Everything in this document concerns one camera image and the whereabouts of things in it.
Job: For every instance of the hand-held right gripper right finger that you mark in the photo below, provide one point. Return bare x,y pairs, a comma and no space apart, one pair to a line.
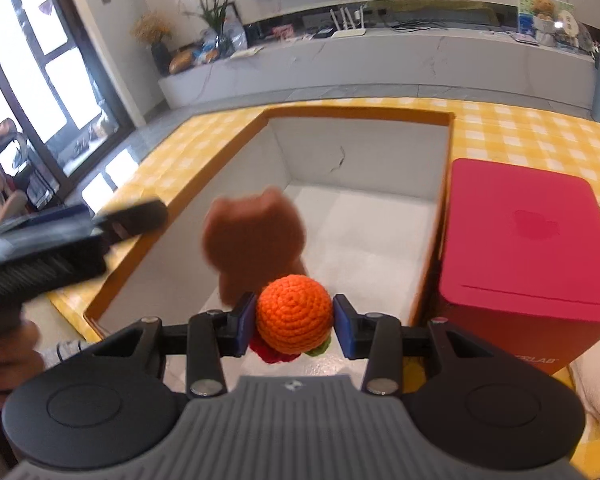
342,329

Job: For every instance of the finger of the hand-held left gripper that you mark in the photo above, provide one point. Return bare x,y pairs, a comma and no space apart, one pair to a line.
135,220

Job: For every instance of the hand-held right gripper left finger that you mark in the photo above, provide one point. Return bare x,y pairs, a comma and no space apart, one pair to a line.
245,324

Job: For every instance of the orange crochet burger toy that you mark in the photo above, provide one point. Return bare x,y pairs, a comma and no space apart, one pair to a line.
294,312

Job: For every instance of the brown plush bear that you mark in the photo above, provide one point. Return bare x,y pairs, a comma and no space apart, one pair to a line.
255,240

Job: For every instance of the orange cardboard box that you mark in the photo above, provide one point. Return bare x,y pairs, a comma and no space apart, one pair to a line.
360,210

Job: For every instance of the person's left hand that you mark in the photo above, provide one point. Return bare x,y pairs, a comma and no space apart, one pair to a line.
10,360

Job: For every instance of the brown oval item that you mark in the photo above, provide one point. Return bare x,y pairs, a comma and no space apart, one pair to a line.
182,61

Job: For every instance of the black framed glass door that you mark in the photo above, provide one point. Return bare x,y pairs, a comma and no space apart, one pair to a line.
67,60

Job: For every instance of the dried flowers in dark vase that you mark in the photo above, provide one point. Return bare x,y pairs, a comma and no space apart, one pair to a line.
155,35

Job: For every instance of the red box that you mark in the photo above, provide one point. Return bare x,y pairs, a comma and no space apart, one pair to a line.
520,240

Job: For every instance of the paper sheet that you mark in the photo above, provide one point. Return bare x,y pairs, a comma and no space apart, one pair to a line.
247,51

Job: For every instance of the clear plastic bag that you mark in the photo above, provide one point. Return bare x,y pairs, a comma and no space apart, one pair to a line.
232,35

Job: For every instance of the green plant in vase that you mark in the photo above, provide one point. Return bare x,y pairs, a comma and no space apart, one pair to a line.
215,10

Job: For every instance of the pink patterned box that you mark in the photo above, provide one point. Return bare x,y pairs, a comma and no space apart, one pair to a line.
281,31

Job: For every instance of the white marble TV console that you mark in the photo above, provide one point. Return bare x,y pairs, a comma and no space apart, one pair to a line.
380,60

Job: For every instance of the yellow checked tablecloth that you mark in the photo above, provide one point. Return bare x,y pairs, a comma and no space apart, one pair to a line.
530,130

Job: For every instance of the white router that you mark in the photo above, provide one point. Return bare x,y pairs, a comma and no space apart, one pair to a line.
349,27

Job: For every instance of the white pink flat box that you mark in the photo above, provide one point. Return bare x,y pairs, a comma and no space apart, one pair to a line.
526,38

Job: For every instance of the white wrapped pot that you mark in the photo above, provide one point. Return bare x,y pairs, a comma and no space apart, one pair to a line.
545,30

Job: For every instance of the green blue picture card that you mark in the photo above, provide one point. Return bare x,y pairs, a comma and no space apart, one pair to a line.
524,15

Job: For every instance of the small teddy bear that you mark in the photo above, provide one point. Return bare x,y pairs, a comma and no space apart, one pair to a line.
543,6

